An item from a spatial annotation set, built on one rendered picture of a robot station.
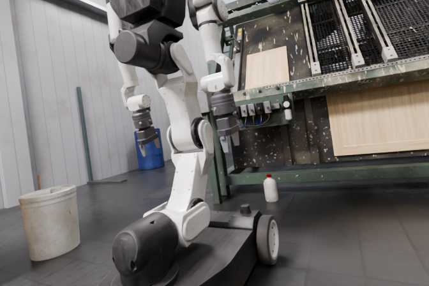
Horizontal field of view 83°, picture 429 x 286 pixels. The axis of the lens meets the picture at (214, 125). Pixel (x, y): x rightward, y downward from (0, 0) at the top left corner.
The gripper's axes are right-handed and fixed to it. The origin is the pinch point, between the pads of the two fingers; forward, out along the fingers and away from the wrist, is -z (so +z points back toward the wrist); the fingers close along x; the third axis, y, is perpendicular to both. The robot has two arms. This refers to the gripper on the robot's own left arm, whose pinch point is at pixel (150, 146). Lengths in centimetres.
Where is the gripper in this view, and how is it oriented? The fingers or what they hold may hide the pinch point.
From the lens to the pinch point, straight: 127.4
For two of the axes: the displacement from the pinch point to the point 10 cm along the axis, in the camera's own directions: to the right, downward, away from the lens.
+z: -2.2, -9.5, -2.4
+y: -8.8, 0.9, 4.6
